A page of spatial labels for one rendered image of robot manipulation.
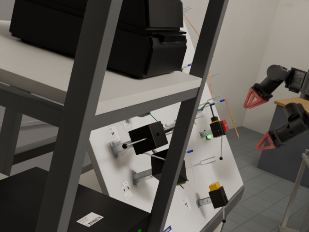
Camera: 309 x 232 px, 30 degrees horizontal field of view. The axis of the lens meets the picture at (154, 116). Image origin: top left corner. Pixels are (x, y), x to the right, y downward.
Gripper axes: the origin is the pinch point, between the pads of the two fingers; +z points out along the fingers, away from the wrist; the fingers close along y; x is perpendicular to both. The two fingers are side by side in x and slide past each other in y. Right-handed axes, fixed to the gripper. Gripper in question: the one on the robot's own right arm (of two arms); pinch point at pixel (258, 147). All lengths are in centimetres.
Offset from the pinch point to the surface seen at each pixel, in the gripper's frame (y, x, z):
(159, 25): 119, -16, -21
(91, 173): 6, -23, 67
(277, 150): -387, -30, 70
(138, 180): 69, -1, 20
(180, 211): 42.0, 10.9, 23.1
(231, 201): -10.9, 12.8, 22.7
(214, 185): 27.2, 7.2, 13.9
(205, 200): 25.4, 10.3, 19.8
